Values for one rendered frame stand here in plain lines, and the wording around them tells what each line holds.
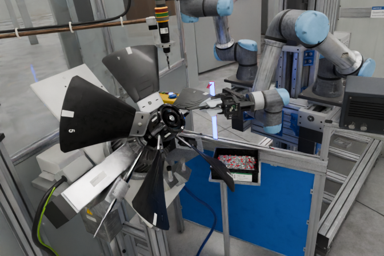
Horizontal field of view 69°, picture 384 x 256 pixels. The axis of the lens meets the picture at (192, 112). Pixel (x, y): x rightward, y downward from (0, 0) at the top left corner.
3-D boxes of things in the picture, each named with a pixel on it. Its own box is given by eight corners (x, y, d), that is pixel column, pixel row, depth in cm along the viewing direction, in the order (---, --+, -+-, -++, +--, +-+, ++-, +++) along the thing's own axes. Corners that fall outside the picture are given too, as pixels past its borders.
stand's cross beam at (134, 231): (121, 232, 141) (119, 226, 140) (126, 226, 144) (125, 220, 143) (151, 245, 133) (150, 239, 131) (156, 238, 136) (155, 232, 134)
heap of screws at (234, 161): (214, 178, 130) (214, 169, 128) (218, 159, 142) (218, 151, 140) (256, 181, 126) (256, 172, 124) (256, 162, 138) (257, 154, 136)
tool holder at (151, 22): (150, 50, 95) (145, 19, 91) (150, 45, 101) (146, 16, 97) (176, 46, 95) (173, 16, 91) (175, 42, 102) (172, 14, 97)
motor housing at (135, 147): (134, 187, 108) (151, 176, 100) (95, 141, 108) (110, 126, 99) (166, 154, 126) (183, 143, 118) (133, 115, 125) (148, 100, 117)
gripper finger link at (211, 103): (201, 105, 109) (224, 103, 110) (198, 98, 114) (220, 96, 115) (201, 112, 110) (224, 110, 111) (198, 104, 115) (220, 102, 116)
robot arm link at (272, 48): (266, 4, 119) (235, 111, 134) (284, 6, 110) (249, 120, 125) (285, 10, 125) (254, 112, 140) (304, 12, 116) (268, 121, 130)
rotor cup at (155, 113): (154, 158, 102) (175, 143, 93) (128, 127, 101) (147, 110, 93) (175, 138, 113) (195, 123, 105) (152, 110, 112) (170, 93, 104)
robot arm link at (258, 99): (258, 88, 117) (257, 104, 121) (247, 89, 116) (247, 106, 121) (264, 96, 110) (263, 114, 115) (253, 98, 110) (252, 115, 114)
